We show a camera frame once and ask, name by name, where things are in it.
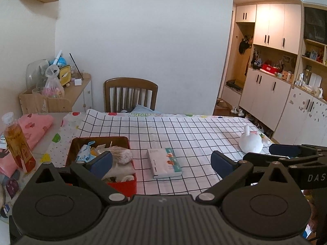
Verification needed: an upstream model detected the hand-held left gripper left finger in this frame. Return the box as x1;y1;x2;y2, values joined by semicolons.
34;151;128;205

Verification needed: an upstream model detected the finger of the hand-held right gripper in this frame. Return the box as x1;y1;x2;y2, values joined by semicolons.
243;153;327;167
269;144;327;158

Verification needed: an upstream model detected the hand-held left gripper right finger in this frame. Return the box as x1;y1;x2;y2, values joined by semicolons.
195;150;294;206

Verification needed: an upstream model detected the blue cartoon wipe packet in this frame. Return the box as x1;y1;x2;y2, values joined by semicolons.
77;140;96;163

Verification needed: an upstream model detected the red tin box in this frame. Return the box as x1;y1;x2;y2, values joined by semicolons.
65;136;138;197

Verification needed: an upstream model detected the white plush toy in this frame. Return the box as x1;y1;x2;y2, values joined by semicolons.
239;125;263;154

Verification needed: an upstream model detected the stickered white base cabinet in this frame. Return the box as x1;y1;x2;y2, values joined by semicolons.
273;87;327;146

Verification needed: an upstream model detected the checked tablecloth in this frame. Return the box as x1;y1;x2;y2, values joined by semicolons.
77;109;275;197

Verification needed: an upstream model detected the white teal paper box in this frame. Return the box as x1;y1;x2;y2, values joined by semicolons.
147;147;184;179

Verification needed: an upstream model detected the woven basket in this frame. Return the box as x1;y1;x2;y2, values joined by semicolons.
213;99;231;116

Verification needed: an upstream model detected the light blue folded cloth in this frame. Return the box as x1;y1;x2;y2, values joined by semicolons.
128;105;161;114

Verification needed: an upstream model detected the pink cloth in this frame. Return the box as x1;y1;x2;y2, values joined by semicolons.
0;114;55;177

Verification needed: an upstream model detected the red storage box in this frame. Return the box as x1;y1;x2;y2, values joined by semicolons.
262;64;280;74

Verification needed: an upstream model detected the wooden chair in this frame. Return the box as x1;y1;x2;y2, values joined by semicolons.
103;78;159;113

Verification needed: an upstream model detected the orange liquid bottle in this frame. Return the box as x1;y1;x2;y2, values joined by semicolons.
1;112;37;173

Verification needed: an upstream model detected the plastic bag of pink items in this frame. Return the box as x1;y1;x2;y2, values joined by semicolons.
42;65;65;99

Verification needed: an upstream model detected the black stick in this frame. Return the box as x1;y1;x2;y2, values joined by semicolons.
69;53;84;80

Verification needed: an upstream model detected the blue globe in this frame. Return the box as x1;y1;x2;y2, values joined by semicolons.
50;57;67;68

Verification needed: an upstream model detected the wooden open shelf unit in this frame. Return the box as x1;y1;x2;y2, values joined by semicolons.
298;5;327;102

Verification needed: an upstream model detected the white wall cabinet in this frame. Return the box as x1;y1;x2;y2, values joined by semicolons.
235;4;302;55

